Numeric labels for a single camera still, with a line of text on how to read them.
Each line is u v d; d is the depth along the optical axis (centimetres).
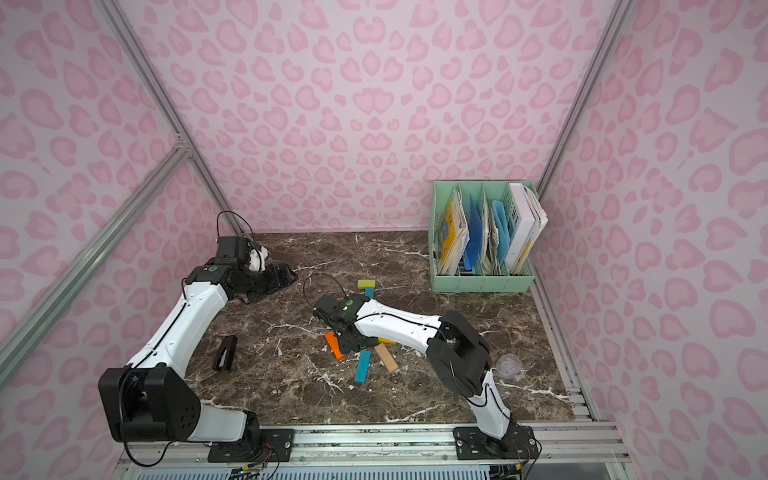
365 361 86
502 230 87
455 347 50
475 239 92
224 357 86
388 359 88
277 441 73
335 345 90
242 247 66
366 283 104
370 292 101
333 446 75
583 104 84
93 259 64
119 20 70
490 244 90
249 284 69
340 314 61
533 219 88
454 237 91
